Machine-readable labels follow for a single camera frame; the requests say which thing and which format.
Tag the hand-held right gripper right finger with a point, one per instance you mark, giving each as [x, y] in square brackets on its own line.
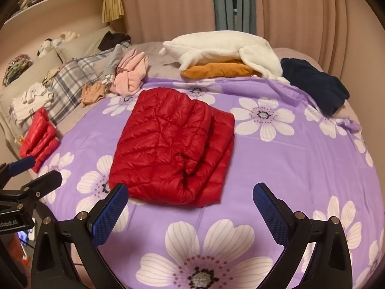
[270, 213]

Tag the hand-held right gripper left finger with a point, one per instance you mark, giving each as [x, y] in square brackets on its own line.
[109, 213]

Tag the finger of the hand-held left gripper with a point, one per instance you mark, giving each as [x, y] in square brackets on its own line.
[45, 183]
[21, 164]

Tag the red puffer jacket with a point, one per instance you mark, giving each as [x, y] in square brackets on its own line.
[168, 144]

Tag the small lit screen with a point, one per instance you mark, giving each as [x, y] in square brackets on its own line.
[25, 236]

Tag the glossy red puffer garment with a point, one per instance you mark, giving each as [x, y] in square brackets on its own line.
[37, 138]

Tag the purple floral bedsheet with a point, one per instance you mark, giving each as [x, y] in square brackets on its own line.
[300, 162]

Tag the cream printed cloth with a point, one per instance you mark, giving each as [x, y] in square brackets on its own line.
[52, 76]

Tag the multicoloured knitted item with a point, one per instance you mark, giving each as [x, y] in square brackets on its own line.
[16, 67]

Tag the tan garment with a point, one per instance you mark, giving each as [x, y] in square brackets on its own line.
[91, 94]

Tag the plush toys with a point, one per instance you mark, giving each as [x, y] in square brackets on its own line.
[48, 46]

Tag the pink garment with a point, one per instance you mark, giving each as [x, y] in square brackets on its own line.
[129, 78]

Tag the grey-green pillow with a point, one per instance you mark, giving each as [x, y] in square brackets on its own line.
[84, 43]

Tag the navy fleece garment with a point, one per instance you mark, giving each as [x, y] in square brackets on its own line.
[312, 84]

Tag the grey striped garment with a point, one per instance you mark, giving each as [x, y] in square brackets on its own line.
[114, 60]

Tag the orange garment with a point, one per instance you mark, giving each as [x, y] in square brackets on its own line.
[216, 70]

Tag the black garment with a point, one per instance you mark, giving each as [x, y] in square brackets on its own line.
[114, 40]

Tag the grey bedsheet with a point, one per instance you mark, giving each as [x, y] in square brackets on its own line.
[156, 63]

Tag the white fleece garment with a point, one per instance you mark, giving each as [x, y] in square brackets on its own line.
[216, 48]

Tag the yellow fringed hanging cloth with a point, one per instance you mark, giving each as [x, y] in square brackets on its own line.
[112, 6]

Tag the teal curtain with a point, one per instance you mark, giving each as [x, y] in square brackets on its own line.
[224, 3]

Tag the white wall shelf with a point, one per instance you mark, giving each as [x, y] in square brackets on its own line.
[60, 1]

